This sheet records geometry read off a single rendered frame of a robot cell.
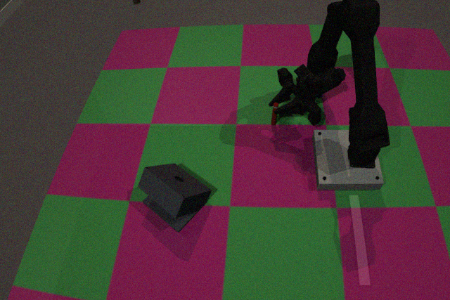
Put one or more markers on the dark red cylinder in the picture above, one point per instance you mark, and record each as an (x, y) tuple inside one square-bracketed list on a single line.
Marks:
[(273, 121)]

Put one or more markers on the dark grey sloped panel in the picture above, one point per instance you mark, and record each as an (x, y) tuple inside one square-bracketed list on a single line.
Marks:
[(173, 194)]

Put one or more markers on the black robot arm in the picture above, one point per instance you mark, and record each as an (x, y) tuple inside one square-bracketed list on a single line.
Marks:
[(359, 19)]

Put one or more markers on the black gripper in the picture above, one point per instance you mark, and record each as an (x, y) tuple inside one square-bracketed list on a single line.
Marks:
[(302, 102)]

